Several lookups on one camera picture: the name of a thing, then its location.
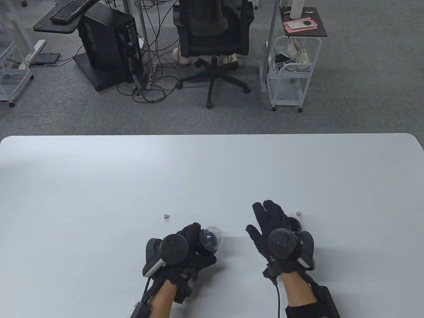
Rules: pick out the beige bag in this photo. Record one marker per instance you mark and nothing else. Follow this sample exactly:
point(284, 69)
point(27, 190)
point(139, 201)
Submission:
point(296, 54)

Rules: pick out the person's right hand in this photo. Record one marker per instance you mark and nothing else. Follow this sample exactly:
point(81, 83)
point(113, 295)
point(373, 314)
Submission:
point(271, 215)

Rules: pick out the black and white controller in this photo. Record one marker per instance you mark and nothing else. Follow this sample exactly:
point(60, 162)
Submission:
point(281, 242)
point(174, 249)

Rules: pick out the black dice shaker base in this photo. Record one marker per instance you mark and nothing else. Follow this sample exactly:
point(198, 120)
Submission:
point(203, 248)

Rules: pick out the white desk leg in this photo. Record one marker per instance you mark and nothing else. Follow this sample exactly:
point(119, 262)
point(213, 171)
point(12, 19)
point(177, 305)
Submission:
point(271, 33)
point(145, 39)

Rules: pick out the black power adapter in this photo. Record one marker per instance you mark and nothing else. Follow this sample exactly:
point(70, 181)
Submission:
point(46, 59)

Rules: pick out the black pouch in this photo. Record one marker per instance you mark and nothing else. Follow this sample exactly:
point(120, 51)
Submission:
point(281, 59)

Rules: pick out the person's left forearm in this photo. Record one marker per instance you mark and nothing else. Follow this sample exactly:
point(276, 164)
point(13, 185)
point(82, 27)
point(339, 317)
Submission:
point(162, 301)

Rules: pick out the brown side table top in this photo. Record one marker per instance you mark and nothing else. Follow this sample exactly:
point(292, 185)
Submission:
point(318, 29)

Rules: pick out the black tower platform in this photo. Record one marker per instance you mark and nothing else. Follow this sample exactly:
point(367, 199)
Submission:
point(96, 81)

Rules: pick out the white rolling cart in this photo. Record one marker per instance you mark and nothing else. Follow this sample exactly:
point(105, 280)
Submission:
point(20, 66)
point(288, 76)

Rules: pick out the white desk frame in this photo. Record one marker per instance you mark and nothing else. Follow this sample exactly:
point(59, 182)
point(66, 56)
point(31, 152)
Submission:
point(33, 53)

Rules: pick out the black computer tower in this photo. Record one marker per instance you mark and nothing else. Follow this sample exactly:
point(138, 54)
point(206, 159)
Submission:
point(106, 43)

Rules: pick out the black wrist-worn device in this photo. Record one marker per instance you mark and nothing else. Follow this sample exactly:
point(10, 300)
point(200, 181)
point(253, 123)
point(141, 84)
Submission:
point(142, 311)
point(328, 304)

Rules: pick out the white bottle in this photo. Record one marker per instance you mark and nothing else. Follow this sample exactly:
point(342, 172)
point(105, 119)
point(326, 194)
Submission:
point(295, 8)

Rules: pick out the clear dice shaker dome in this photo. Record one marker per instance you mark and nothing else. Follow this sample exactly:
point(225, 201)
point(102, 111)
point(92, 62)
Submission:
point(215, 235)

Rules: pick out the white card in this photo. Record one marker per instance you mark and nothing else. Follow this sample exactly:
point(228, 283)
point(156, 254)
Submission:
point(294, 25)

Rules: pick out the black office chair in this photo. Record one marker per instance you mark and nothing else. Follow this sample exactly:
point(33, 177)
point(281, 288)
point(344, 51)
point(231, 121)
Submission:
point(212, 43)

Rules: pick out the black dice shaker cover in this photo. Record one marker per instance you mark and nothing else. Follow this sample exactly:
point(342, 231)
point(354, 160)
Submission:
point(295, 224)

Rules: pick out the person's right forearm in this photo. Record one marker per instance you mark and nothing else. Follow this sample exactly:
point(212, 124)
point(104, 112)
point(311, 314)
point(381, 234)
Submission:
point(298, 291)

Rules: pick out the person's left hand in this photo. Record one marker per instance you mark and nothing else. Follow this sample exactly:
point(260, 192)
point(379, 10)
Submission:
point(198, 261)

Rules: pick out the pink book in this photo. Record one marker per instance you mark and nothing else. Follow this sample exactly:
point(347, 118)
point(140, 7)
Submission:
point(311, 27)

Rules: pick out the black keyboard tray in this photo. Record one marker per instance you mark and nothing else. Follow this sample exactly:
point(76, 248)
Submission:
point(53, 28)

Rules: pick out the black keyboard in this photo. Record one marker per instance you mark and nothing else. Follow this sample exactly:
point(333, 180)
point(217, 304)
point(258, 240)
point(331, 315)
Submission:
point(68, 10)

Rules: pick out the power strip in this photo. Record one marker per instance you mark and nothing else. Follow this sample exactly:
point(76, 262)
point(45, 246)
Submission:
point(138, 81)

